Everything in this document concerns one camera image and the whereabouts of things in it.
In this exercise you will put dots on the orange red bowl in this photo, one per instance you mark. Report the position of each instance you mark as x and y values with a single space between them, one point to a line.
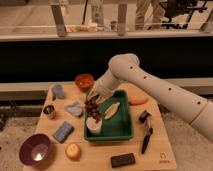
84 81

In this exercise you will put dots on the orange carrot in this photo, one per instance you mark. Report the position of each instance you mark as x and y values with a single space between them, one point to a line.
134 102

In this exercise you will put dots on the wooden table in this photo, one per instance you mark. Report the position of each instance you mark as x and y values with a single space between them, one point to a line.
95 156

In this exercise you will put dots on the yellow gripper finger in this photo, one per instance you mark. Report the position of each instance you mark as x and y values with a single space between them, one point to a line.
92 93
100 99

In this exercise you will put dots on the purple bowl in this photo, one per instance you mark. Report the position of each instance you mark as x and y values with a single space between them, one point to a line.
35 149

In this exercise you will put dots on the blue sponge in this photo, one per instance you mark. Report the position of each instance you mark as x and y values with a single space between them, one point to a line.
63 132

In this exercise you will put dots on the black office chair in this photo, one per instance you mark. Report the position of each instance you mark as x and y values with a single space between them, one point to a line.
174 8

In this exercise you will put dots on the white paper cup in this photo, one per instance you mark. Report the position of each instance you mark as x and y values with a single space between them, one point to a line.
93 125

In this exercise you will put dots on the dark red grape bunch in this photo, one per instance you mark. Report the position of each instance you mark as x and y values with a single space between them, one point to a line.
92 109

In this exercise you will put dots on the black rectangular block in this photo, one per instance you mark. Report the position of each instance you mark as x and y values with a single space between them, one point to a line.
122 160

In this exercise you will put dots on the small metal tin can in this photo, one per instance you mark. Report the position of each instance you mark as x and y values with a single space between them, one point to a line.
49 111

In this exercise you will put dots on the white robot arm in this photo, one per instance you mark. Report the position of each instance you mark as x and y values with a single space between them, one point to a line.
193 109

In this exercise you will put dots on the yellow apple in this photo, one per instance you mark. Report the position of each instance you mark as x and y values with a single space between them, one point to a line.
73 151

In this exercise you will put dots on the green plastic tray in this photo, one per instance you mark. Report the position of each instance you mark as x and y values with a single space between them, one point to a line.
119 127

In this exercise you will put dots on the crumpled grey blue cloth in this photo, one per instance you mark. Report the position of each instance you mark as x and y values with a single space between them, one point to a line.
74 109

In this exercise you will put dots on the yellow banana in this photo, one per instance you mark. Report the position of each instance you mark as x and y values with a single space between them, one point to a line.
112 110

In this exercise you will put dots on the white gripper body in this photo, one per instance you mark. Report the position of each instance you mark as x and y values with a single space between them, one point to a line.
106 84

